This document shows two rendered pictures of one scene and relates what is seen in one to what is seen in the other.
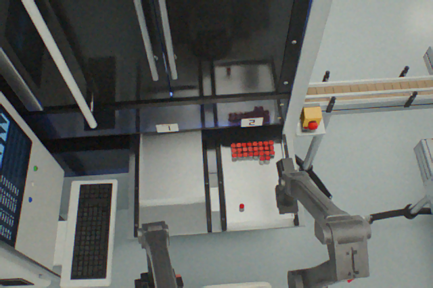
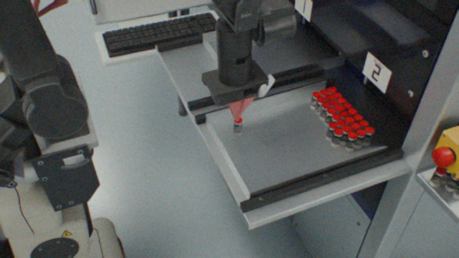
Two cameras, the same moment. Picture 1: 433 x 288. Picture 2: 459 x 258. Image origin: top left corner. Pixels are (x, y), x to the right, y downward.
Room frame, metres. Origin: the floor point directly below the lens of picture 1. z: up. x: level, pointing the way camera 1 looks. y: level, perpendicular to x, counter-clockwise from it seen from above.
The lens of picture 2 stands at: (0.32, -0.77, 1.63)
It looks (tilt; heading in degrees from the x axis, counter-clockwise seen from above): 44 degrees down; 71
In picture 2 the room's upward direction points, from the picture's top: straight up
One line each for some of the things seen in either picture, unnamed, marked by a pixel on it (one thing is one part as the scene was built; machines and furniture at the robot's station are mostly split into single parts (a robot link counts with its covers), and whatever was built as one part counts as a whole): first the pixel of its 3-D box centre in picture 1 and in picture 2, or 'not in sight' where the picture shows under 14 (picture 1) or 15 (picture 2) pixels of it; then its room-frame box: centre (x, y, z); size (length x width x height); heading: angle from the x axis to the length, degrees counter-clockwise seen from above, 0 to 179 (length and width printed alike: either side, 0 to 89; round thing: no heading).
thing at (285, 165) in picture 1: (288, 174); (256, 11); (0.56, -0.20, 1.29); 0.11 x 0.09 x 0.12; 7
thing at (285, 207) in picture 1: (287, 196); (234, 67); (0.52, -0.21, 1.19); 0.10 x 0.07 x 0.07; 4
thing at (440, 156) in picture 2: (312, 124); (445, 156); (0.90, -0.36, 0.99); 0.04 x 0.04 x 0.04; 4
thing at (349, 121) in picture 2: (252, 151); (340, 117); (0.83, -0.12, 0.90); 0.18 x 0.02 x 0.05; 94
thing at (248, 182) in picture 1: (256, 181); (292, 135); (0.69, -0.13, 0.90); 0.34 x 0.26 x 0.04; 4
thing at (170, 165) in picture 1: (171, 161); (271, 49); (0.79, 0.22, 0.90); 0.34 x 0.26 x 0.04; 4
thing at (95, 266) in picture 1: (92, 228); (163, 32); (0.52, 0.54, 0.82); 0.40 x 0.14 x 0.02; 2
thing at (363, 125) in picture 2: (252, 146); (348, 115); (0.85, -0.12, 0.90); 0.18 x 0.02 x 0.05; 94
